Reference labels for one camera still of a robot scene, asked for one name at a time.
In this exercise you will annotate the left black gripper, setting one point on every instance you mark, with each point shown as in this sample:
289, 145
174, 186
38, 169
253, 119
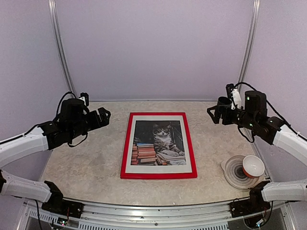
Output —
104, 121

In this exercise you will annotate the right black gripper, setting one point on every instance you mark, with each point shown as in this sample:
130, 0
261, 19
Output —
226, 121

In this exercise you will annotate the cat and books photo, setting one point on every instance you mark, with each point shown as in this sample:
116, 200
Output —
158, 143

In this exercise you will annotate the white photo mat board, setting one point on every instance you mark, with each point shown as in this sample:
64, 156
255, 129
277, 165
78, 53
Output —
130, 143

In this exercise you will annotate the red wooden picture frame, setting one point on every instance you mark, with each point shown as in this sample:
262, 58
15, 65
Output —
124, 148

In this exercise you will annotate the clear acrylic sheet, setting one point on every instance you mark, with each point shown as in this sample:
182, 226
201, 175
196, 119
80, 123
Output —
159, 143

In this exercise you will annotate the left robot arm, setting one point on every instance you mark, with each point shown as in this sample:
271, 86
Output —
73, 119

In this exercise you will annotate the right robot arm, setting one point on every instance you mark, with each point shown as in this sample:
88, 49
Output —
273, 130

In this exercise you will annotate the dark green mug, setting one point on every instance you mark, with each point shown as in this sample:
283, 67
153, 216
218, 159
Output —
223, 102

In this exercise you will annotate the clear glass plate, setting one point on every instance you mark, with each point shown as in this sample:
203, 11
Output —
233, 172

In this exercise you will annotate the white orange bowl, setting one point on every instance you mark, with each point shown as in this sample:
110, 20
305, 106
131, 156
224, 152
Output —
253, 166

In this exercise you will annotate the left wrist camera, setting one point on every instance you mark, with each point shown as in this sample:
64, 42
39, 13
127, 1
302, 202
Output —
85, 98

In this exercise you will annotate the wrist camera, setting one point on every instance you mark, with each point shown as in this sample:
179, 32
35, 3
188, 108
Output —
234, 95
85, 98

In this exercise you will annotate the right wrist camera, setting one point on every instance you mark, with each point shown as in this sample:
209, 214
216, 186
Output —
234, 95

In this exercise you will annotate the right aluminium post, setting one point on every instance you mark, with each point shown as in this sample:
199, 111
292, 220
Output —
250, 40

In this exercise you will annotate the aluminium post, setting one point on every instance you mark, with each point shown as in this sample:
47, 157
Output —
250, 40
59, 43

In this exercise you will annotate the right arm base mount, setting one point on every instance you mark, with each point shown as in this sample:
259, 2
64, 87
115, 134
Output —
239, 208

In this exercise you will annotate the front aluminium rail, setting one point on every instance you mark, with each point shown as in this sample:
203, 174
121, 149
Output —
102, 216

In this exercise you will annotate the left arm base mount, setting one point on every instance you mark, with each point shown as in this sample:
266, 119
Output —
67, 208

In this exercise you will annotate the left aluminium post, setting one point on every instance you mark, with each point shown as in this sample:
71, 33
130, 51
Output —
59, 43

